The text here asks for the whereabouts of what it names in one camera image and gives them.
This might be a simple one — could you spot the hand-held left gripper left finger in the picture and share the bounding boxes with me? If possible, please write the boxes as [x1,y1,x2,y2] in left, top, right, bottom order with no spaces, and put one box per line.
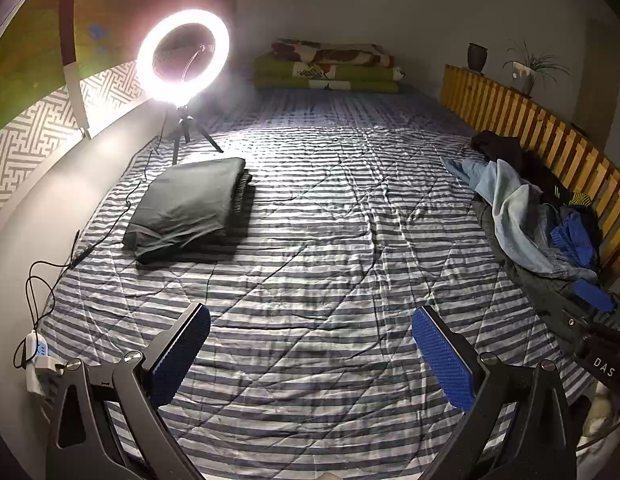
[47,302,211,480]

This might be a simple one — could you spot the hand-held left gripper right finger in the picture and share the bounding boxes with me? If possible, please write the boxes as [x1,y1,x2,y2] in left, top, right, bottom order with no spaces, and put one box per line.
[411,305,579,480]

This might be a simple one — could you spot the white power strip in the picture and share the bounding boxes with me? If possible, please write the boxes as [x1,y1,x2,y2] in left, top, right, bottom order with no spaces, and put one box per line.
[22,331,58,397]

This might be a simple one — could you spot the blue striped garment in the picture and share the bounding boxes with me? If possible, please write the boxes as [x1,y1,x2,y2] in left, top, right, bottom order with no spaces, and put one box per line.
[550,210,598,268]

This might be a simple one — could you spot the black power cable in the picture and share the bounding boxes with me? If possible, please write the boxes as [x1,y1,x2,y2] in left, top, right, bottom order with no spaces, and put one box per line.
[12,110,191,371]

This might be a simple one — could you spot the folded dark cloth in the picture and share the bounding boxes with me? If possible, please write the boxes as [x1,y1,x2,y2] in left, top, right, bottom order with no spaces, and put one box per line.
[122,156,256,266]

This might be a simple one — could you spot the green yellow wall poster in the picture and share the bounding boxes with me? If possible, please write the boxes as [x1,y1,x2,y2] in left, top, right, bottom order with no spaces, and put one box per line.
[0,0,141,136]

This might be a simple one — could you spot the black garment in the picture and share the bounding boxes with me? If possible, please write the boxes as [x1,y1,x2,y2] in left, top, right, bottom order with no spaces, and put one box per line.
[470,130,573,208]

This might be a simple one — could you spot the light blue garment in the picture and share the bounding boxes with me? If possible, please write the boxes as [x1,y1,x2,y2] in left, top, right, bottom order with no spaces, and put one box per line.
[440,156,598,281]

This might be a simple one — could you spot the striped quilted blanket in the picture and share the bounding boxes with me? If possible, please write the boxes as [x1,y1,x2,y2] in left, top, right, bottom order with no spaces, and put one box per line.
[37,85,598,480]

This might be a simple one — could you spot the small black tripod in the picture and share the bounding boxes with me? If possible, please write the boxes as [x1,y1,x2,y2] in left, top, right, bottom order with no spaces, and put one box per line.
[170,102,225,166]

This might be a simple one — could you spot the folded green blanket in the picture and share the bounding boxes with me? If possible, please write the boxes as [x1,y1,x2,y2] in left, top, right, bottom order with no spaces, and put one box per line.
[253,52,406,95]

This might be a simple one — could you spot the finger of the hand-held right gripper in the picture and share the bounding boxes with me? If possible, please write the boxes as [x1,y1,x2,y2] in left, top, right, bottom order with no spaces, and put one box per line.
[550,305,598,356]
[574,280,617,313]

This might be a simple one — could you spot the ring light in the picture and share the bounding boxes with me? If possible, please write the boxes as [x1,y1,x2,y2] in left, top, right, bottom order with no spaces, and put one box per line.
[135,7,231,108]

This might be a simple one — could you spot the dark ceramic vase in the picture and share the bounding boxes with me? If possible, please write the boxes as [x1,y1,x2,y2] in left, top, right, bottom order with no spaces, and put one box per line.
[466,42,488,73]

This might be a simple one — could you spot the folded brown patterned blanket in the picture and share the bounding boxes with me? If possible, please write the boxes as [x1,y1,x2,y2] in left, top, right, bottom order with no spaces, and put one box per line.
[270,39,395,69]

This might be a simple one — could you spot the potted green plant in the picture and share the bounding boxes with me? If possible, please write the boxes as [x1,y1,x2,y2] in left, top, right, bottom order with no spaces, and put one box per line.
[502,39,571,98]

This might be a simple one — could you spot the wooden slatted bed rail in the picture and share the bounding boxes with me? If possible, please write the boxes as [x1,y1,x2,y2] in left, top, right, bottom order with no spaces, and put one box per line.
[440,63,620,281]

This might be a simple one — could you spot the grey garment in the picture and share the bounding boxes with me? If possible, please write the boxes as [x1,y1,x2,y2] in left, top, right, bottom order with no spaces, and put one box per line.
[472,197,598,356]

